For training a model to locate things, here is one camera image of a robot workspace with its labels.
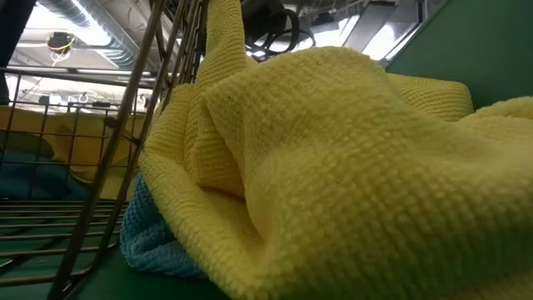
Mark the blue microfiber towel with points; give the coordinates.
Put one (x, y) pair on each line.
(37, 179)
(145, 237)

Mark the black yellow ceiling device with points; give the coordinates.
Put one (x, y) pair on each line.
(60, 41)

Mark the teal plastic bin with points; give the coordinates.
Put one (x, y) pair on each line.
(479, 50)

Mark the yellow microfiber towel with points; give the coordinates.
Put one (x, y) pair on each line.
(333, 166)
(87, 148)

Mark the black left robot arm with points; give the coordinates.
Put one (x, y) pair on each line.
(14, 25)

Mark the slanted ceiling light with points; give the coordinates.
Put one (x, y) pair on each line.
(387, 39)

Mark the ribbed silver air duct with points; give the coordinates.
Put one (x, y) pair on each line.
(118, 54)

